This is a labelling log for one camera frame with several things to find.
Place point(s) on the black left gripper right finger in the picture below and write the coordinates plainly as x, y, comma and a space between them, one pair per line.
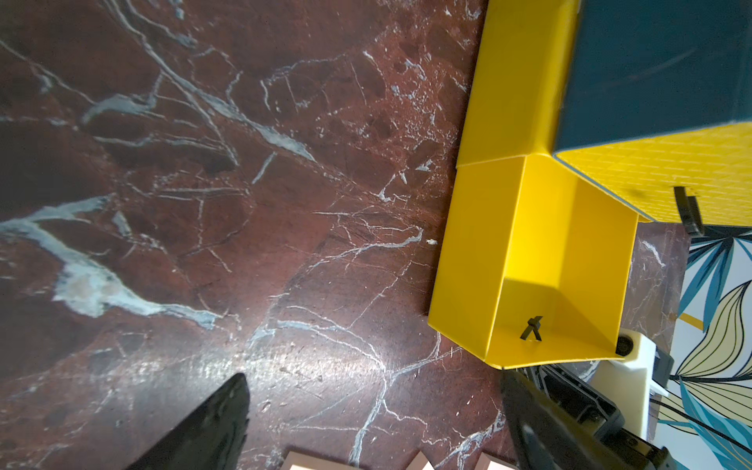
517, 403

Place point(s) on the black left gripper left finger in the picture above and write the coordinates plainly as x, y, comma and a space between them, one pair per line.
210, 437

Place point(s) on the yellow drawer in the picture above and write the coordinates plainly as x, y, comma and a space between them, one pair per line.
526, 235
712, 164

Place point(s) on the black pull loop bottom drawer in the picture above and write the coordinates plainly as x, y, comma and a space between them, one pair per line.
533, 328

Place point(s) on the pink sticky note pad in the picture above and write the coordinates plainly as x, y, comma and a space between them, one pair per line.
420, 462
488, 462
298, 461

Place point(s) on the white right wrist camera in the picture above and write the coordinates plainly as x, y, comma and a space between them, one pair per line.
640, 370

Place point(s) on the yellow bottom drawer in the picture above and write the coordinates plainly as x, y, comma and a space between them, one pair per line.
526, 235

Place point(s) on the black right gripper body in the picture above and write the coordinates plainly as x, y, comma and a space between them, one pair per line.
572, 426

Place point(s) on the teal drawer cabinet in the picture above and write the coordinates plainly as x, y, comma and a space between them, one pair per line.
650, 68

